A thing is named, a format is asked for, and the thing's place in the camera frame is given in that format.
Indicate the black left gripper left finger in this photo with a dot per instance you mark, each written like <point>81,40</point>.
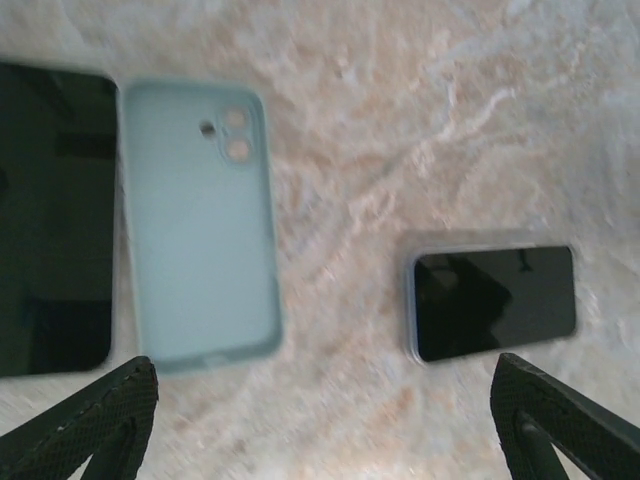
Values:
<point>90,425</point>

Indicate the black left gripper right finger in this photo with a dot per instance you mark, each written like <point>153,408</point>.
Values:
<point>575,440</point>

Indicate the blue smartphone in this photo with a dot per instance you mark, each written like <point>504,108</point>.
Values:
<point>490,300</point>

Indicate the silver edged smartphone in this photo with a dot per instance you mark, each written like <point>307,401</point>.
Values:
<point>55,225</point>

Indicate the light blue phone case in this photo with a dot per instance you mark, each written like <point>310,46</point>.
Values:
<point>200,250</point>

